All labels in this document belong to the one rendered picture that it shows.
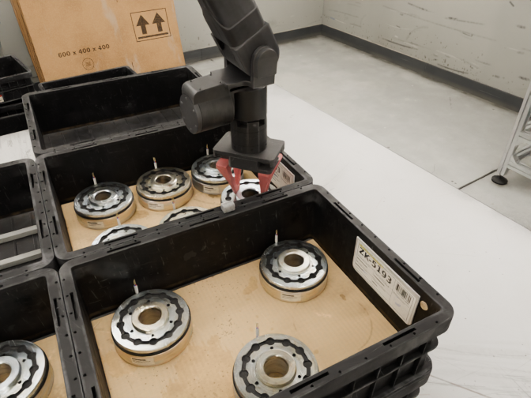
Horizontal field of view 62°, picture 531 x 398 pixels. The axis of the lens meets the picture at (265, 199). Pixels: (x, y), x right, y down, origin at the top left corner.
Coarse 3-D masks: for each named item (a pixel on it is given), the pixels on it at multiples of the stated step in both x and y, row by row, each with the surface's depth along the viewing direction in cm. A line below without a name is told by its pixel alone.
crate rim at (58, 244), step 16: (160, 128) 87; (176, 128) 87; (96, 144) 82; (112, 144) 83; (288, 160) 78; (48, 176) 74; (304, 176) 73; (48, 192) 70; (272, 192) 70; (48, 208) 66; (48, 224) 63; (160, 224) 63; (176, 224) 63; (112, 240) 61; (128, 240) 61; (64, 256) 58; (80, 256) 58
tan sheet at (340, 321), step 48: (192, 288) 67; (240, 288) 67; (336, 288) 67; (96, 336) 60; (192, 336) 60; (240, 336) 60; (336, 336) 60; (384, 336) 60; (144, 384) 55; (192, 384) 55
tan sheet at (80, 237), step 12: (72, 204) 84; (192, 204) 84; (204, 204) 84; (216, 204) 84; (72, 216) 81; (132, 216) 81; (144, 216) 81; (156, 216) 81; (72, 228) 78; (84, 228) 78; (108, 228) 78; (72, 240) 76; (84, 240) 76
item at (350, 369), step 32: (288, 192) 70; (320, 192) 70; (192, 224) 63; (352, 224) 64; (96, 256) 58; (384, 256) 59; (64, 288) 54; (448, 320) 50; (384, 352) 47; (96, 384) 44; (320, 384) 44
